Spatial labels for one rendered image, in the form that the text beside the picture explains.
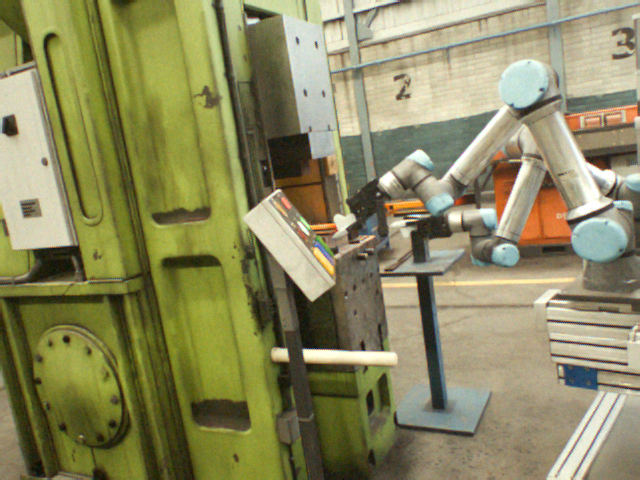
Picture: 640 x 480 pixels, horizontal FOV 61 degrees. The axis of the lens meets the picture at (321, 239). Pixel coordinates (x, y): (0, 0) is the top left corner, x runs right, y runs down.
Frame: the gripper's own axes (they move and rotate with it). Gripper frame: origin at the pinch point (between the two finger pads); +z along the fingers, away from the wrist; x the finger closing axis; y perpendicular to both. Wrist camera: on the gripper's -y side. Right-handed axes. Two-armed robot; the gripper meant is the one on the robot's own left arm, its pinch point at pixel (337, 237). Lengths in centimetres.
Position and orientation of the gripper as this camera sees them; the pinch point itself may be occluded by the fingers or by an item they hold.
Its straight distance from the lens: 164.9
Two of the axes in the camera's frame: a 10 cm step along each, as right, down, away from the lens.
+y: -6.3, -7.7, -1.2
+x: -0.2, 1.7, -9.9
